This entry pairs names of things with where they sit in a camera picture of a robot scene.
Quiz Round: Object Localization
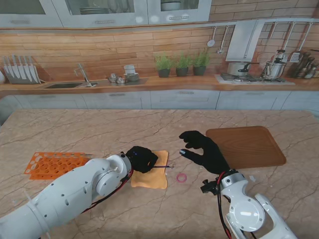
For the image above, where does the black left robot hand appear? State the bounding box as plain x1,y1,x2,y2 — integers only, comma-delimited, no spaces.
126,145,159,174

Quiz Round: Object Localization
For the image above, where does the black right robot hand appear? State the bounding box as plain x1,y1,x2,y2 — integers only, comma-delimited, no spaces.
178,130,230,175

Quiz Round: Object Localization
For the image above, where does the orange cloth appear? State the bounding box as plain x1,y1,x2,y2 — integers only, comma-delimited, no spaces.
130,149,168,190

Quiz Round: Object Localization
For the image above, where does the brown wooden tray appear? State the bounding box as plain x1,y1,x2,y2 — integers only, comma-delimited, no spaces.
205,125,287,171

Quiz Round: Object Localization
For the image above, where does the orange test tube rack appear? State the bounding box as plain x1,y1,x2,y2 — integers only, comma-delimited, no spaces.
23,151,93,180

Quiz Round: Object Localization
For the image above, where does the printed kitchen backdrop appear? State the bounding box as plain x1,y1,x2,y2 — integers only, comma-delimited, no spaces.
0,0,319,112

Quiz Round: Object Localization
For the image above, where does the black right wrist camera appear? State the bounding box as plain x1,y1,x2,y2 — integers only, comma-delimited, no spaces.
200,179,220,196

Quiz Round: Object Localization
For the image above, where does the red black left arm cable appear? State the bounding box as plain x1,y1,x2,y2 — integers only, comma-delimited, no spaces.
81,169,135,215

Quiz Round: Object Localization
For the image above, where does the red black arm cable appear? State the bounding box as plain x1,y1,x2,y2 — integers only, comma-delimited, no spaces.
216,171,232,239
81,169,135,215

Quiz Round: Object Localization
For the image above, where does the red black right arm cable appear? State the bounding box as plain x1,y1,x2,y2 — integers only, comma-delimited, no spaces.
216,171,232,239

